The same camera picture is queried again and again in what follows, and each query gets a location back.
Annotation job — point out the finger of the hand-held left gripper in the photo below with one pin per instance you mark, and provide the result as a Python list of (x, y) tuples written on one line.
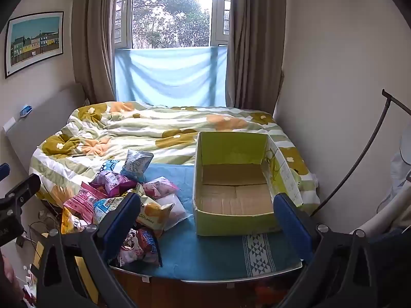
[(24, 187), (3, 169)]

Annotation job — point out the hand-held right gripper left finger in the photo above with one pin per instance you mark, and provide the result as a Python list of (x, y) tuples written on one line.
[(123, 219)]

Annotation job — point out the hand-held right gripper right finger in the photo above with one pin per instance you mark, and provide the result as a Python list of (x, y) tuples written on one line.
[(290, 221)]

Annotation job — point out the purple chip bag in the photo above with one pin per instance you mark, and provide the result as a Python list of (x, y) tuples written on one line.
[(112, 179)]

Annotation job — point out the pink white snack bag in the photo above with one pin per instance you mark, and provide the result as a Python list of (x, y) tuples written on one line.
[(159, 187)]

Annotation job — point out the green cardboard box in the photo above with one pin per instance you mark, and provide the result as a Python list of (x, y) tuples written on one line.
[(231, 199)]

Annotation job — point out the small blue object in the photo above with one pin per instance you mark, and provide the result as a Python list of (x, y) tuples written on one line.
[(26, 110)]

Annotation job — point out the teal patterned mat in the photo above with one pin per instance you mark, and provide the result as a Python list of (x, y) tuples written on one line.
[(208, 256)]

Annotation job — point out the floral quilt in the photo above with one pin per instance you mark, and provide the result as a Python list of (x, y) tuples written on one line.
[(144, 128)]

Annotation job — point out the black stand pole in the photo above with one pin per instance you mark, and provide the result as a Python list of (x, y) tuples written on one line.
[(374, 134)]

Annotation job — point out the light blue cloth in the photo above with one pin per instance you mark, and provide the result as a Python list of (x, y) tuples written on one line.
[(170, 77)]

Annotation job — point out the brown curtain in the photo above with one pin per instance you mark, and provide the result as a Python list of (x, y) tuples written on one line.
[(253, 45), (93, 38)]

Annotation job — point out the window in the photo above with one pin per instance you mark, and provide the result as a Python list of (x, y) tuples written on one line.
[(173, 12)]

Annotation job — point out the white wall switch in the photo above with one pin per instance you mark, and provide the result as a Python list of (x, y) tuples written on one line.
[(9, 124)]

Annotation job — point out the framed wall poster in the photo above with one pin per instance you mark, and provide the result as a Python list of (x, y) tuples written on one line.
[(33, 43)]

